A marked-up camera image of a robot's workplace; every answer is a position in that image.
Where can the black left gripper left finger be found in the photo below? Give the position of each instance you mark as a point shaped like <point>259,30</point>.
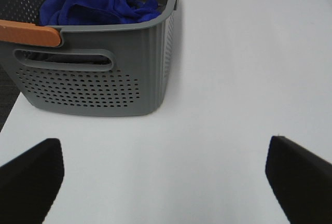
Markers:
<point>30,183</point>

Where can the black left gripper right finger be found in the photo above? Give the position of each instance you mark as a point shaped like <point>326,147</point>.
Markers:
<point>300,181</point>

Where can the blue microfibre towel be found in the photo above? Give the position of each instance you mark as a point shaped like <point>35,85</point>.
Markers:
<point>97,12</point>

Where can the grey perforated plastic basket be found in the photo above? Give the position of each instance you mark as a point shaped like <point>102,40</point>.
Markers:
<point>97,70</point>

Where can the orange basket handle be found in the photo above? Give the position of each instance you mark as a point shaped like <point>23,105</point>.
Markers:
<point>29,34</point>

